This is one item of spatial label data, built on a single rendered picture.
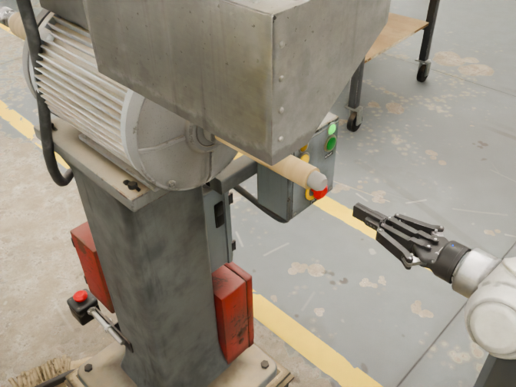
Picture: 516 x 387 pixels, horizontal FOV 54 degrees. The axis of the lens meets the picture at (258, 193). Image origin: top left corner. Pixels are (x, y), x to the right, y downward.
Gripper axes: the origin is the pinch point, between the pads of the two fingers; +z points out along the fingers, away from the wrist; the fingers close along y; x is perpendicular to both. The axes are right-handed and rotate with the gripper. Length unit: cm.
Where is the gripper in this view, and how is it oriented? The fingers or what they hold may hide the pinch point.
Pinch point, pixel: (368, 216)
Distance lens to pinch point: 106.3
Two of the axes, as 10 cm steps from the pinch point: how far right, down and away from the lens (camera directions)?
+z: -7.1, -4.3, 5.5
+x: -0.2, -7.8, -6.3
